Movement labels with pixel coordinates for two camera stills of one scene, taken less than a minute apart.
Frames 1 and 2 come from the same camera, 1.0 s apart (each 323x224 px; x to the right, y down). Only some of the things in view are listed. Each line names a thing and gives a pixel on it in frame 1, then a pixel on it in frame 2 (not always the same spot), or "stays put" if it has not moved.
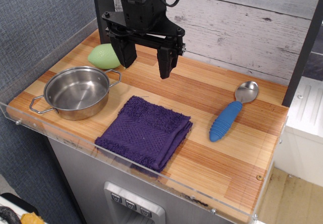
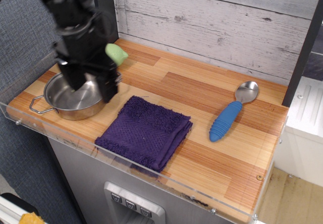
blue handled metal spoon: x=246 y=92 stays put
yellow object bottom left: x=31 y=218 stays put
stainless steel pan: x=76 y=93 stays put
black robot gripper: x=144 y=20 → x=82 y=39
